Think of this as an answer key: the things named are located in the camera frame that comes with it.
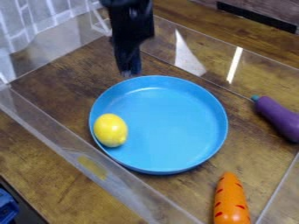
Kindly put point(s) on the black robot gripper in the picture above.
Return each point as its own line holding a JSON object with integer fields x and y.
{"x": 133, "y": 23}

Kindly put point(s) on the blue round tray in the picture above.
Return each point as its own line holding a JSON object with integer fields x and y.
{"x": 178, "y": 123}

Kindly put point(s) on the clear acrylic enclosure wall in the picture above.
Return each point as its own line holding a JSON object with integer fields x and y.
{"x": 50, "y": 160}

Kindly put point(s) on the orange toy carrot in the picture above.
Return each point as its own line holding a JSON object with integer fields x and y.
{"x": 230, "y": 206}

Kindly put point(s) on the blue plastic object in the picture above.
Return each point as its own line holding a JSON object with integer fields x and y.
{"x": 8, "y": 207}

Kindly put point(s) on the yellow lemon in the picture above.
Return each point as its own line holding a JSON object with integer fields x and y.
{"x": 111, "y": 130}

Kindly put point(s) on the purple toy eggplant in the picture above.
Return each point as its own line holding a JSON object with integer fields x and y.
{"x": 281, "y": 117}

